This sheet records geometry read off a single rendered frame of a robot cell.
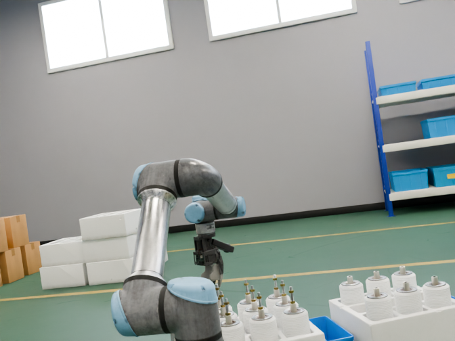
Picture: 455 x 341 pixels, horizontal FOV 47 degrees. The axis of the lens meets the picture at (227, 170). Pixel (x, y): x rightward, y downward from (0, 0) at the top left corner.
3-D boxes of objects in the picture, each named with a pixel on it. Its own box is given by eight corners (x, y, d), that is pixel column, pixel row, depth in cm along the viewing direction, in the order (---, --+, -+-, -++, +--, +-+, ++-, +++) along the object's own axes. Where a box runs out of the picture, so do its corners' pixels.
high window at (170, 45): (172, 48, 704) (162, -27, 703) (47, 73, 748) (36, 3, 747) (175, 49, 711) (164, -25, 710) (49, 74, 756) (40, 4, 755)
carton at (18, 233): (29, 243, 530) (25, 214, 530) (13, 247, 507) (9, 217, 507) (4, 246, 538) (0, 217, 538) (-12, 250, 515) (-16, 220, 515)
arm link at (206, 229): (206, 221, 212) (219, 220, 206) (208, 232, 212) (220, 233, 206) (191, 224, 208) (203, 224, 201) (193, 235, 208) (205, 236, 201)
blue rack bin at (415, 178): (390, 189, 631) (388, 171, 631) (423, 185, 622) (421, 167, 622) (393, 192, 582) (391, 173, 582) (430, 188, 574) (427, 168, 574)
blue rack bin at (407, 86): (378, 100, 628) (377, 91, 628) (412, 95, 619) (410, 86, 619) (380, 96, 579) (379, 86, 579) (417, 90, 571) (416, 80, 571)
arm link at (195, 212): (210, 200, 190) (217, 197, 201) (181, 204, 192) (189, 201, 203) (214, 222, 190) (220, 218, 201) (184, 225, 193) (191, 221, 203)
